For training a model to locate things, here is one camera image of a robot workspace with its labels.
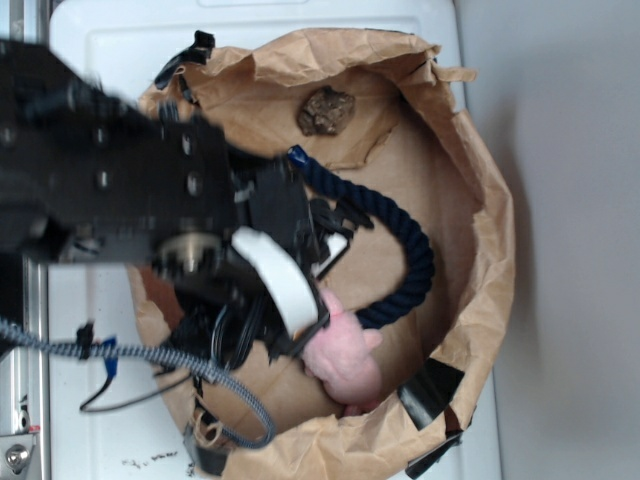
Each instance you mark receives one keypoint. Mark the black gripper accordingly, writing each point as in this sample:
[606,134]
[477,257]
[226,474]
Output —
[249,273]

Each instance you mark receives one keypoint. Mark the pink plush bunny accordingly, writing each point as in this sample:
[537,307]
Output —
[340,356]

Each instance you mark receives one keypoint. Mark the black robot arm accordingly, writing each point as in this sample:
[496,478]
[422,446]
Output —
[87,178]

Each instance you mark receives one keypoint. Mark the black tape piece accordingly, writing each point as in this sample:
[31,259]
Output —
[198,53]
[429,391]
[210,460]
[419,466]

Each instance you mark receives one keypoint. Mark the brown rock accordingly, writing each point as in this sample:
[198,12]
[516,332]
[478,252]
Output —
[326,112]

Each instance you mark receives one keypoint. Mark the brown paper bag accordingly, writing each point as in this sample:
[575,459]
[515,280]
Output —
[408,141]

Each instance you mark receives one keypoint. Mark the black tape piece lower right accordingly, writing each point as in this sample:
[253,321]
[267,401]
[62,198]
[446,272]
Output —
[210,460]

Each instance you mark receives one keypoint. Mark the black tape piece lower left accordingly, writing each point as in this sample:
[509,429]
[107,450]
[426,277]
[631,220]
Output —
[419,466]

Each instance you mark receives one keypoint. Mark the aluminium rail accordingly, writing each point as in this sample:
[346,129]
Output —
[25,412]

